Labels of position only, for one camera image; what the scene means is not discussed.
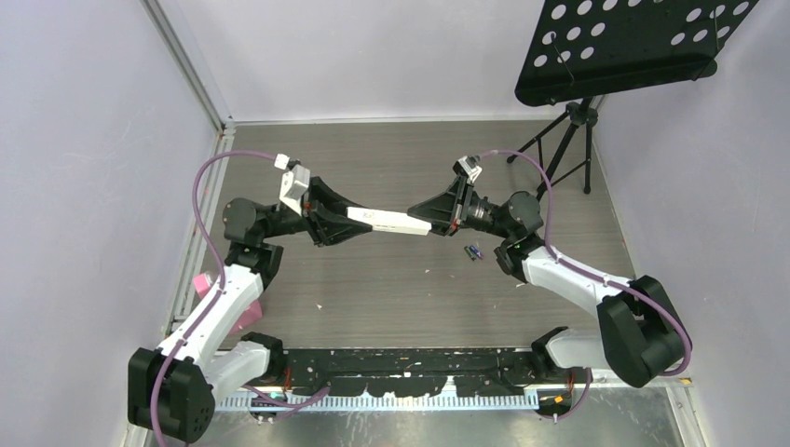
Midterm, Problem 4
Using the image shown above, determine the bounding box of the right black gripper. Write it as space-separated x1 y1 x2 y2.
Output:
407 175 516 240

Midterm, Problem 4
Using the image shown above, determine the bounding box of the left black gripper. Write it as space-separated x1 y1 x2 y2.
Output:
259 177 370 246

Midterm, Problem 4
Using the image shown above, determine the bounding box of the white silver prism bar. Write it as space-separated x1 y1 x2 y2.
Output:
347 207 432 236

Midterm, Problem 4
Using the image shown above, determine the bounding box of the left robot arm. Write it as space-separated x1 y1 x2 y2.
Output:
127 177 373 443

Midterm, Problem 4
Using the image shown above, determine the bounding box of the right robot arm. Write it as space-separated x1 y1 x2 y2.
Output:
407 176 691 387

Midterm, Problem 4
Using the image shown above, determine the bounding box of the blue purple battery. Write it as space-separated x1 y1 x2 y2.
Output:
470 245 484 259

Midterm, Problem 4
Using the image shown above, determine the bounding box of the dark green battery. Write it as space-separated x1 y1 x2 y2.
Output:
464 246 478 261

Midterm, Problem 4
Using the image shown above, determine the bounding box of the pink metronome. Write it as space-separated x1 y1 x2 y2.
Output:
192 272 263 335

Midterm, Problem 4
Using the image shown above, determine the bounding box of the black tripod stand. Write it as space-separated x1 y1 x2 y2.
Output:
517 97 599 195

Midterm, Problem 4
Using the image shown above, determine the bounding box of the black perforated music stand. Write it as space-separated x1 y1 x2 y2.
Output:
514 0 756 107

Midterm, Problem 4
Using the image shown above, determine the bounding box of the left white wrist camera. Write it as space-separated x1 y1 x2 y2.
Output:
273 154 310 215

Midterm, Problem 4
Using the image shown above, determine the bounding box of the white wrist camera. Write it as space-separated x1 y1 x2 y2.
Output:
453 156 483 184
273 154 310 215

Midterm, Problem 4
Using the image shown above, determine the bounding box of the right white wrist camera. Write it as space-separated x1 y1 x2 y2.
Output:
453 156 483 184

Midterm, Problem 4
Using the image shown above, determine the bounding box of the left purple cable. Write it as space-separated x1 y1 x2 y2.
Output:
149 149 279 447

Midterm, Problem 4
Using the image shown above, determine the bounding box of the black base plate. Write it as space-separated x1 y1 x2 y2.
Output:
263 347 557 398

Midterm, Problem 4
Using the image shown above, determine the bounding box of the white slotted cable duct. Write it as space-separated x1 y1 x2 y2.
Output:
215 390 539 413

